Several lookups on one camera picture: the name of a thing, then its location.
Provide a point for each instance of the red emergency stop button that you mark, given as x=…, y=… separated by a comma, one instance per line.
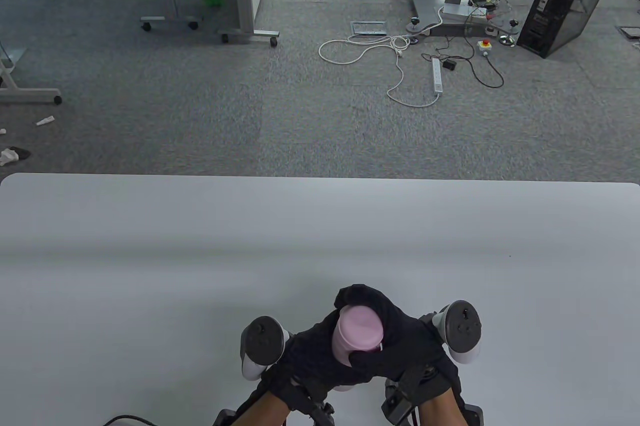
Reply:
x=485, y=46

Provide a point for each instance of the person's right forearm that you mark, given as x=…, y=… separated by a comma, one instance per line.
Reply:
x=440, y=411

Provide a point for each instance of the white power strip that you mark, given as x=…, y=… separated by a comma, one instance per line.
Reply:
x=437, y=76

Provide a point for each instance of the person's left forearm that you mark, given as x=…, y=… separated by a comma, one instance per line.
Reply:
x=265, y=408

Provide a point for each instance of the white and black rag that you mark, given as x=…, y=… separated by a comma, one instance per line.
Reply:
x=10, y=156

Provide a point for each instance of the pink thermos cap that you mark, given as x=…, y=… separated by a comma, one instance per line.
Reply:
x=361, y=327

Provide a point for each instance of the black power adapter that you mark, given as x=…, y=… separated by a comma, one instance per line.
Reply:
x=450, y=65

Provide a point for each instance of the black and white controller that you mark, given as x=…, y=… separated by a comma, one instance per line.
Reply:
x=260, y=341
x=460, y=328

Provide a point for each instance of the grey floor socket box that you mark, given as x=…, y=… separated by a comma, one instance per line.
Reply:
x=369, y=28

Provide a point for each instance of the person's left hand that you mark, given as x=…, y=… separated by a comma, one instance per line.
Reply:
x=310, y=356

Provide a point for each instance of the person's right hand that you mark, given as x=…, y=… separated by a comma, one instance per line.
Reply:
x=410, y=346

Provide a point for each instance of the grey wheeled table leg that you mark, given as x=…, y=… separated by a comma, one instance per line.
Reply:
x=30, y=95

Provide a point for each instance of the pink thermos body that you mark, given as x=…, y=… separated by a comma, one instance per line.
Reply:
x=345, y=388

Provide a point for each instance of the black computer tower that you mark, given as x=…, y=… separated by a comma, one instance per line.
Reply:
x=565, y=6

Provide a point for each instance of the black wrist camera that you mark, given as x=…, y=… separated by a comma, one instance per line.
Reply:
x=312, y=403
x=402, y=396

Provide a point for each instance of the small white tube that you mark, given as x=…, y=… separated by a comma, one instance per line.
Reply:
x=45, y=121

